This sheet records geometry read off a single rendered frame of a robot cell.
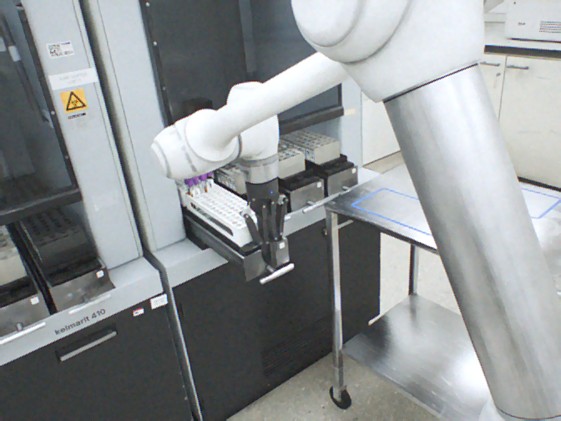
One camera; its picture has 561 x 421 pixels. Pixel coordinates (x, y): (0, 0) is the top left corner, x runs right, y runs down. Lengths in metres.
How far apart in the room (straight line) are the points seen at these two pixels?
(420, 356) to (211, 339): 0.66
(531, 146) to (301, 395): 2.15
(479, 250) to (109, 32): 0.97
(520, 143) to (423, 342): 1.94
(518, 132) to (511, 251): 2.85
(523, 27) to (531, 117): 0.52
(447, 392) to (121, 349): 0.93
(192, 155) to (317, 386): 1.24
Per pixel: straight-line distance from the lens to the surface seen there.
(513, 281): 0.54
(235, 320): 1.55
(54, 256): 1.31
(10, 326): 1.28
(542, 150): 3.33
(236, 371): 1.68
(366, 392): 1.93
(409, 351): 1.68
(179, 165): 0.92
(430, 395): 1.56
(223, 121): 0.85
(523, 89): 3.30
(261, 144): 1.02
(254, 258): 1.20
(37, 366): 1.36
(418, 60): 0.48
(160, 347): 1.47
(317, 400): 1.90
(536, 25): 3.22
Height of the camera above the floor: 1.44
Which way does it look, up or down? 27 degrees down
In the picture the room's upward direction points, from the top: 6 degrees counter-clockwise
